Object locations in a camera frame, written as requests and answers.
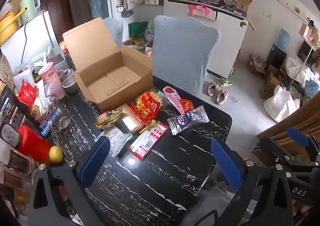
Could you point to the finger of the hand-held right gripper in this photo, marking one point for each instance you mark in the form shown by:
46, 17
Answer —
297, 136
275, 148

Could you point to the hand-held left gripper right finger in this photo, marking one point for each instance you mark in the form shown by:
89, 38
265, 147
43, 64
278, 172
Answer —
226, 163

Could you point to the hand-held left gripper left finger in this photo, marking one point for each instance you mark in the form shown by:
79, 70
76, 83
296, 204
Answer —
96, 158

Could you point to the white printed snack packet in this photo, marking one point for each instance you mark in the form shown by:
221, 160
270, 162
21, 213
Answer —
117, 141

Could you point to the yellow waffle snack packet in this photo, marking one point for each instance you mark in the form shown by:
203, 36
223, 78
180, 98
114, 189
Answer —
107, 118

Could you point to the gold paper box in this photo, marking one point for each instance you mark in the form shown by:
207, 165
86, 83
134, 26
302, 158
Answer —
131, 121

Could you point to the long red white snack packet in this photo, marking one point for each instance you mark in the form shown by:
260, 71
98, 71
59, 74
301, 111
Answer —
147, 141

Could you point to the purple silver snack packet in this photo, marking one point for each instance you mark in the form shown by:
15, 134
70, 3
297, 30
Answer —
187, 120

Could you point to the small red orange snack packet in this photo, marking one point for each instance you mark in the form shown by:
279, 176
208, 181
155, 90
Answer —
186, 106

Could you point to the red gold-print snack packet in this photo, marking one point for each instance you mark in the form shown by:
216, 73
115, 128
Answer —
146, 106

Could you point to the cardboard box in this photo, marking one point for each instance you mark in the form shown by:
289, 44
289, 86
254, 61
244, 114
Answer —
112, 76

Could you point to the rose print snack packet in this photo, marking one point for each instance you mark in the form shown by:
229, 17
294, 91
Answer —
171, 96

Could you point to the person's right hand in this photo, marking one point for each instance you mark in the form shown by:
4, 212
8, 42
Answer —
303, 208

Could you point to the wooden chair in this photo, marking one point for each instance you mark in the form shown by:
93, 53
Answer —
300, 116

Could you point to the white plastic bag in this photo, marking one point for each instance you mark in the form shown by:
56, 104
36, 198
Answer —
280, 103

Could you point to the yellow lemon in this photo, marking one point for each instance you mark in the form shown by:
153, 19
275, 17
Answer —
55, 154

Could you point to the blue white tube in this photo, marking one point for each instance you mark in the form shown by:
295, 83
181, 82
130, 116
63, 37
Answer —
46, 128

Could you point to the clear glass measuring cup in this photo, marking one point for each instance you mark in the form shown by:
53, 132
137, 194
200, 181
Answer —
53, 113

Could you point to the brown floor carton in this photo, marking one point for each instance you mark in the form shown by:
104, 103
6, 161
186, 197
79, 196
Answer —
257, 65
272, 78

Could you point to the red plastic bottle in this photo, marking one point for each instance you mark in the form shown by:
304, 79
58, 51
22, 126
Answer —
32, 143

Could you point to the pink fluffy slipper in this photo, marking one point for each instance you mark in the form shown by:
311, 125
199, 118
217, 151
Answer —
212, 88
221, 96

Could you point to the grain glass jar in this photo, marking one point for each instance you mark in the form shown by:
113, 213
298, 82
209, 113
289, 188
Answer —
17, 159

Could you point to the steel bowl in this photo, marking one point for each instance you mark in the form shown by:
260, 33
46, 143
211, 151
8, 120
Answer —
71, 83

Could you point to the pink panda paper cup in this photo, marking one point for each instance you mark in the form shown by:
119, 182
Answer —
56, 88

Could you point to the green slipper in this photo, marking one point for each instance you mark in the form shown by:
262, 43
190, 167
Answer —
224, 82

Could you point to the black flat screen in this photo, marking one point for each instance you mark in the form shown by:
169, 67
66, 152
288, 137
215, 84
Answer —
275, 56

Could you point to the dark label jar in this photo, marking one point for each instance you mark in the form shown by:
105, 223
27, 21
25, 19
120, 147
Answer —
10, 136

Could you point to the brown small pot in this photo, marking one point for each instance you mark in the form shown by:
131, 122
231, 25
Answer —
62, 73

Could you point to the red standing pouch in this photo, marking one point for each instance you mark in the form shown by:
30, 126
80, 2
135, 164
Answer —
26, 92

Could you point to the blue water jug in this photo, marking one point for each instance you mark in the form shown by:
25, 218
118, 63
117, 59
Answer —
283, 38

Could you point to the black printed box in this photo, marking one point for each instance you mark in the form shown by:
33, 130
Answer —
10, 108

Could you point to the pink paper bag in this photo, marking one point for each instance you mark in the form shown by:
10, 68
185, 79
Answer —
306, 30

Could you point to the printed paper sheet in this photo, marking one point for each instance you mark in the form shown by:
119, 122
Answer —
23, 76

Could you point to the white green printed pouch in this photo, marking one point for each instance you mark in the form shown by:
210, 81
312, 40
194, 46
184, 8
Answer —
40, 58

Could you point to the white cabinet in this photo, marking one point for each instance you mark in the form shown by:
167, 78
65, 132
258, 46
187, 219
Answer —
225, 41

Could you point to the orange snack bag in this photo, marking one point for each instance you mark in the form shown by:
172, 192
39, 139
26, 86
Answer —
138, 41

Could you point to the woven round trivet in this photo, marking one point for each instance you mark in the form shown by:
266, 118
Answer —
6, 71

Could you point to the white refrigerator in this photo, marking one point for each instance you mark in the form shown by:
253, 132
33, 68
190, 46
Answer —
35, 38

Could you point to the green shopping bag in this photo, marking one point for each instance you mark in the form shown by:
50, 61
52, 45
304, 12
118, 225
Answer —
137, 28

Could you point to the small cardboard carton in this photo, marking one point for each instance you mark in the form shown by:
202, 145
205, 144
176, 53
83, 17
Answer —
243, 2

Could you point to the brown door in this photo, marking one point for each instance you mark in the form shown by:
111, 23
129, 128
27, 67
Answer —
60, 9

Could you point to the pink ribbon bows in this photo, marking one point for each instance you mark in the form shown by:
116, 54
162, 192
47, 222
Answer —
200, 10

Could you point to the yellow cooking pot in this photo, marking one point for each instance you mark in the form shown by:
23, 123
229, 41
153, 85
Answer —
8, 26

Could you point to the green electric kettle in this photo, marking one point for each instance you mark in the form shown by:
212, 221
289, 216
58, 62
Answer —
30, 7

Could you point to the wooden wall stick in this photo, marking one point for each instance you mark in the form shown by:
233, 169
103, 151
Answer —
292, 9

